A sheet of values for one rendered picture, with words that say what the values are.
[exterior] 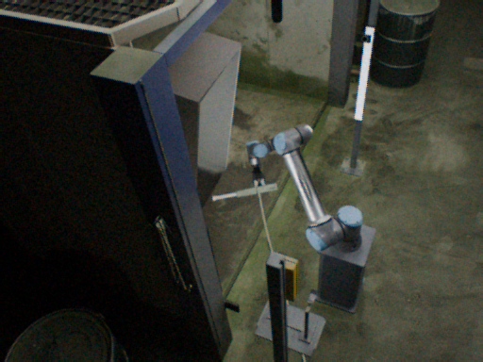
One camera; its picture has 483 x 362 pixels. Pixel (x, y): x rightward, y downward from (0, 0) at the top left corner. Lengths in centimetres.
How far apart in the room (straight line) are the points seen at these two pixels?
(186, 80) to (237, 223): 164
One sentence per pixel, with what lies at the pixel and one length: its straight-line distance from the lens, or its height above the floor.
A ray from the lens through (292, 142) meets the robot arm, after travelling 265.
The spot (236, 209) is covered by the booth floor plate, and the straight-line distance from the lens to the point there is 392.
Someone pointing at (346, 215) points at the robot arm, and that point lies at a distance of 277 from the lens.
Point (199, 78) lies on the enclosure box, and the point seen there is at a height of 165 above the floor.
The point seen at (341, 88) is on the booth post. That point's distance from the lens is 479.
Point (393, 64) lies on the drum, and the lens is 508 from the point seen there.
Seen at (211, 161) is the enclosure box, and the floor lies 51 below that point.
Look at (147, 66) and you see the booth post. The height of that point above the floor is 229.
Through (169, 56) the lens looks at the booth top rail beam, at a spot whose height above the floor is 226.
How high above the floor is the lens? 308
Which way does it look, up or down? 47 degrees down
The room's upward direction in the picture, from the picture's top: 7 degrees counter-clockwise
